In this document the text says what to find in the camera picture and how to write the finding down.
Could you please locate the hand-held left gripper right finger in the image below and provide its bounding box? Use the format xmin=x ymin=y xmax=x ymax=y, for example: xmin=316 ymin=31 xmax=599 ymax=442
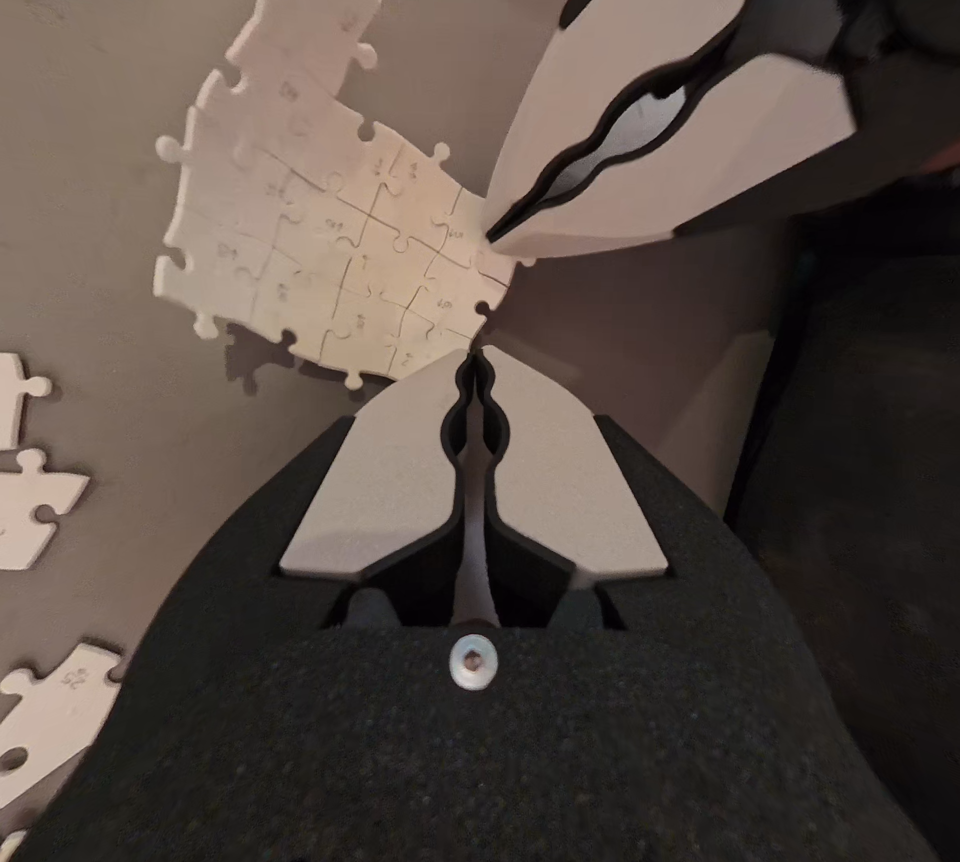
xmin=476 ymin=344 xmax=669 ymax=627

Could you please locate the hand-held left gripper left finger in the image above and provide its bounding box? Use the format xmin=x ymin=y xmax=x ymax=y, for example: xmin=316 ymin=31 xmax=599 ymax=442
xmin=279 ymin=349 xmax=481 ymax=627

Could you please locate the pile of white puzzle pieces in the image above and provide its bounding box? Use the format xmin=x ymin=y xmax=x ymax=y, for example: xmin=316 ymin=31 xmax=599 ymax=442
xmin=0 ymin=350 xmax=127 ymax=862

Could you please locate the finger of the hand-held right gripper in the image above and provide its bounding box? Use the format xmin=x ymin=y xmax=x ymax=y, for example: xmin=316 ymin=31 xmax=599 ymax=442
xmin=483 ymin=0 xmax=765 ymax=241
xmin=487 ymin=52 xmax=860 ymax=260

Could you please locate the curved assembled puzzle section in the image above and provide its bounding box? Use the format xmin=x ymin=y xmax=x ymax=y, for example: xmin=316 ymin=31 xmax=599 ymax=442
xmin=153 ymin=0 xmax=538 ymax=392

